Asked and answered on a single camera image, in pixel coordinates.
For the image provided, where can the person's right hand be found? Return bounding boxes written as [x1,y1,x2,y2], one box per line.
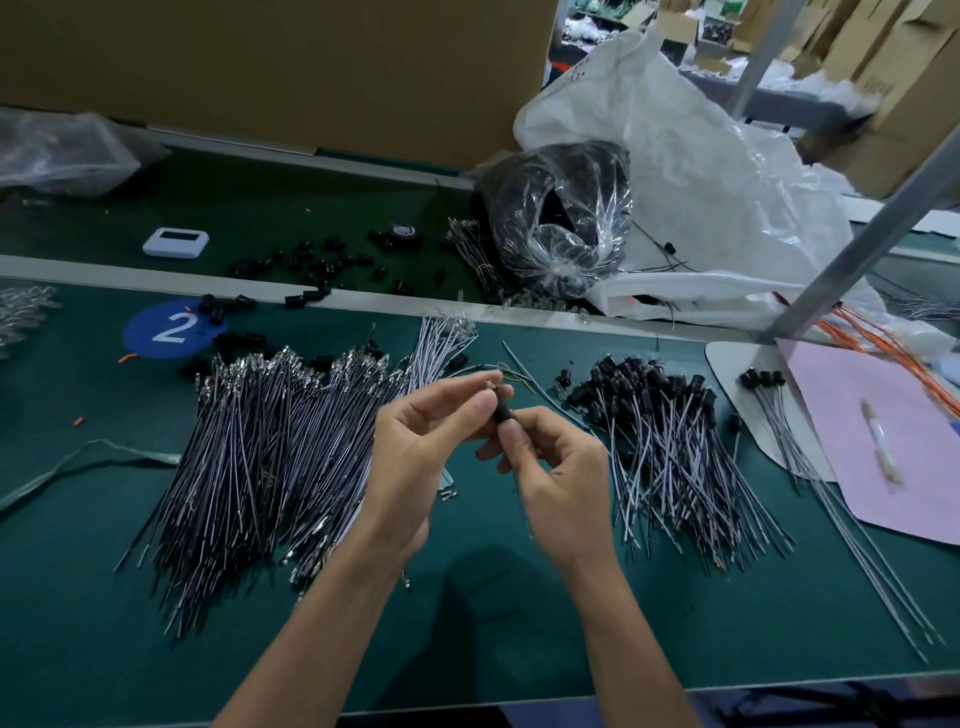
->
[475,405,620,587]

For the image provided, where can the person's left hand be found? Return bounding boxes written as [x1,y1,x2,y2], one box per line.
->
[352,370,516,564]

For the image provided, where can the pile of wires with black caps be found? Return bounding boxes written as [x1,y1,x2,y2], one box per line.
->
[562,354,797,572]

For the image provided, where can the pile of grey wires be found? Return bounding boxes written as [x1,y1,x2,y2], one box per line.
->
[112,312,482,639]

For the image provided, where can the black plastic caps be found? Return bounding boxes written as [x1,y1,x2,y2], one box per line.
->
[177,225,474,377]

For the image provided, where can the small bundle of capped wires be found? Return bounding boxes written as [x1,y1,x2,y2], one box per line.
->
[738,369,950,665]

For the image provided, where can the person's left forearm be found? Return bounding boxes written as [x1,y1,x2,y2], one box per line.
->
[213,525,414,728]

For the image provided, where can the clear bag with black contents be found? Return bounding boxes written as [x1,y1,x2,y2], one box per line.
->
[480,139,635,299]

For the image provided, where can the blue round number sticker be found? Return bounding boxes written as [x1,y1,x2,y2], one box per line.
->
[123,298,227,362]

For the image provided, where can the pink paper sheet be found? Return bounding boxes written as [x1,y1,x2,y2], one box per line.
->
[780,339,960,546]

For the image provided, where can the small white timer device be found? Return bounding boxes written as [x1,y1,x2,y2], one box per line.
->
[142,226,212,261]

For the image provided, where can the large white plastic sack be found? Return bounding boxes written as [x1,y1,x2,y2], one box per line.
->
[513,27,960,335]

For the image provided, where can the clear plastic strip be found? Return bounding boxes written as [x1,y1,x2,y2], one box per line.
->
[0,438,182,515]

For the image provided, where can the brown cardboard panel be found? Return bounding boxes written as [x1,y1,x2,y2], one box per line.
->
[0,0,564,170]

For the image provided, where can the crumpled clear plastic bag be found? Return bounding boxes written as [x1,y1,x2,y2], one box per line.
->
[0,108,167,200]

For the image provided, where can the stack of cardboard boxes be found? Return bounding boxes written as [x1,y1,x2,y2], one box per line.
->
[810,0,960,197]

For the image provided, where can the bundle of orange wires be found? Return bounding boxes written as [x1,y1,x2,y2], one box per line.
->
[817,300,960,419]

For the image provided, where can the grey metal frame post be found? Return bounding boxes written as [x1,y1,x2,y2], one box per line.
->
[727,0,812,119]
[768,127,960,344]

